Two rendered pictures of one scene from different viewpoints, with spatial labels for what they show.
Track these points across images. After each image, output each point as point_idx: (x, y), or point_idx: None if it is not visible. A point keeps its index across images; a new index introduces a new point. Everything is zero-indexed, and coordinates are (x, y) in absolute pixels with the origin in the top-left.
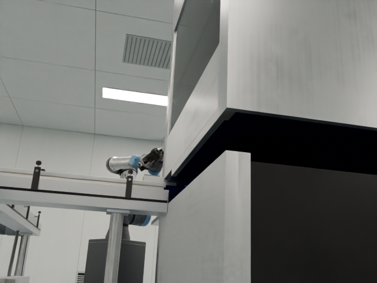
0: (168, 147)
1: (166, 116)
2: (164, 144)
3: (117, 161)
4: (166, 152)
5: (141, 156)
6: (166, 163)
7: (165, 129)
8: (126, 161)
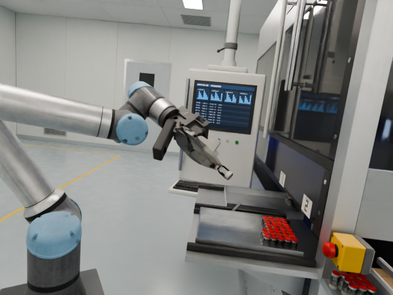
0: (391, 196)
1: (362, 119)
2: (347, 170)
3: (28, 109)
4: (375, 198)
5: (200, 142)
6: (372, 216)
7: (354, 144)
8: (89, 123)
